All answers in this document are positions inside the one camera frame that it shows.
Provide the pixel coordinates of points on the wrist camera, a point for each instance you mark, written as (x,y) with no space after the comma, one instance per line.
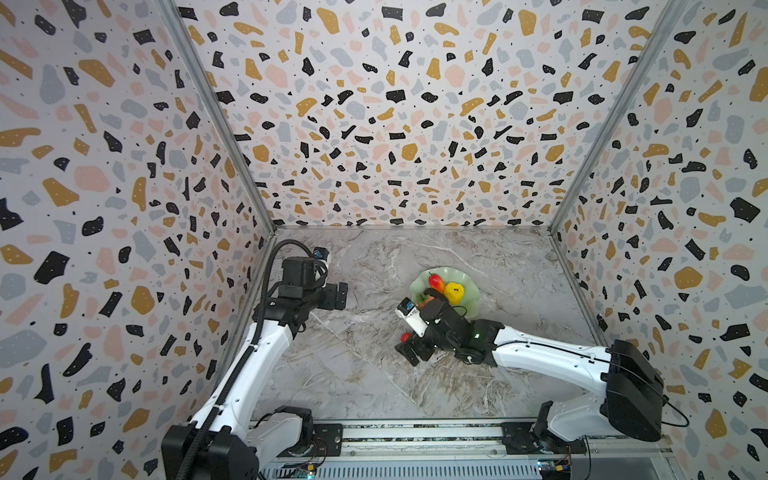
(321,254)
(409,312)

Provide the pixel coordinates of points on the light green wavy fruit bowl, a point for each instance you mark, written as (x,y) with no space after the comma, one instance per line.
(470,305)

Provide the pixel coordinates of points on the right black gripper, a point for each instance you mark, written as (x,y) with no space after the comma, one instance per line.
(424,339)

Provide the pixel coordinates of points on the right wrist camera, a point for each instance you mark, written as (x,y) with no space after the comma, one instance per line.
(409,312)

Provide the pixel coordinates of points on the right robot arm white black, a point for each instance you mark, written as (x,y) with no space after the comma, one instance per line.
(623,394)

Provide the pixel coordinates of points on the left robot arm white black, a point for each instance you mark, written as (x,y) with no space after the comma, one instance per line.
(223,440)

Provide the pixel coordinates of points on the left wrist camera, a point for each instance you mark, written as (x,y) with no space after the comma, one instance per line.
(321,254)

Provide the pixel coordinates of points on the orange yellow fake mango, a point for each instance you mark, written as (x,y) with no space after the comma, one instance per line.
(425,301)

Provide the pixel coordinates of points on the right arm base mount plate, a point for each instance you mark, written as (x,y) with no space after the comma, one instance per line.
(524,437)

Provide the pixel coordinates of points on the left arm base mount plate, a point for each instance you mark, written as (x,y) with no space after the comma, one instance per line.
(324,440)

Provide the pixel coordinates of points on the red fake strawberry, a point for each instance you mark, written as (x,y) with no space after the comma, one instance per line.
(436,283)

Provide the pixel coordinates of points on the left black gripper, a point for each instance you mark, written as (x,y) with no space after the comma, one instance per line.
(329,300)

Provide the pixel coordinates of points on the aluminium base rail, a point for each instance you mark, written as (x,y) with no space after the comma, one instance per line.
(470,449)

